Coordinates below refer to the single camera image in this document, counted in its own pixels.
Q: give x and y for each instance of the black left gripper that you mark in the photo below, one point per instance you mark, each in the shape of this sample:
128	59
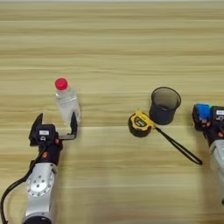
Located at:
52	151

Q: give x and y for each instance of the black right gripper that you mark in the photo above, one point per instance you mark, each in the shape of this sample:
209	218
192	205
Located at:
214	132

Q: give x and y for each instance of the colourful puzzle cube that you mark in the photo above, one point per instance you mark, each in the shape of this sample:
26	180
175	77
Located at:
203	110

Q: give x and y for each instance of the clear bottle with red cap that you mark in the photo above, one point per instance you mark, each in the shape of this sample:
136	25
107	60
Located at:
67	100

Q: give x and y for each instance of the yellow black tape measure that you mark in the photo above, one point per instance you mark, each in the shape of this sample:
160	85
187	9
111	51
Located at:
140	124

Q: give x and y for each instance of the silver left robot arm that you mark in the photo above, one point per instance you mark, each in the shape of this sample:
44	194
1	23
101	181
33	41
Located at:
40	186

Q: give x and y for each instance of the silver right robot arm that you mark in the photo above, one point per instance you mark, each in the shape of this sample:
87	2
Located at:
218	163

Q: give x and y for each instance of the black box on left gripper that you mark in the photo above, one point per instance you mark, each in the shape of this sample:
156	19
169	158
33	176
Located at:
45	134

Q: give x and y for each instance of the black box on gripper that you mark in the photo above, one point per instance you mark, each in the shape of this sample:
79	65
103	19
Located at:
218	115
45	134

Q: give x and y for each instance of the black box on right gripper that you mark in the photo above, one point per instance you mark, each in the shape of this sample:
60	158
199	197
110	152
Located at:
218	115

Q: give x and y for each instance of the black mesh cup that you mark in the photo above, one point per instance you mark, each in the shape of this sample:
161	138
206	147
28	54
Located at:
164	108

